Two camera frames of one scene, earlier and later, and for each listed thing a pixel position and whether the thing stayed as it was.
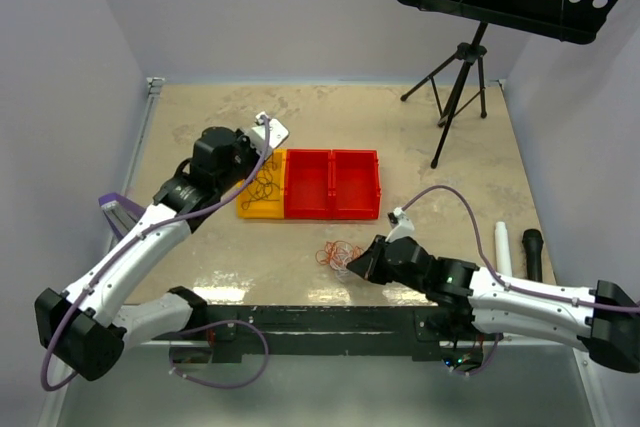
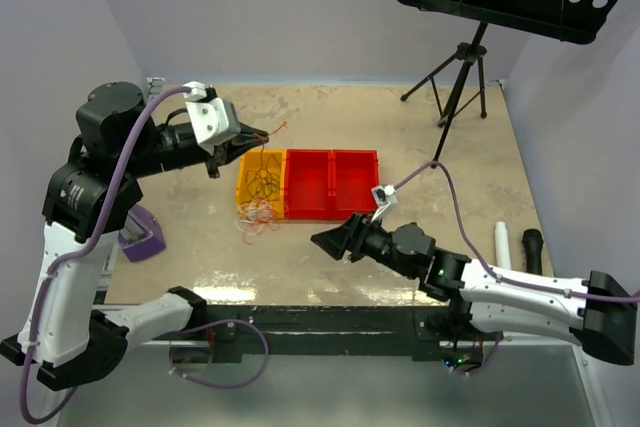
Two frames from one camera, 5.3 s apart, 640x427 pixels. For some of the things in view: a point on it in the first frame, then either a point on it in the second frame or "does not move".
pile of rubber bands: (264, 187) does not move
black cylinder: (533, 248) does not move
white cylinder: (502, 248) does not move
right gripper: (368, 264) → (347, 238)
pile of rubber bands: (339, 265) → (252, 215)
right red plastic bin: (355, 184) does not move
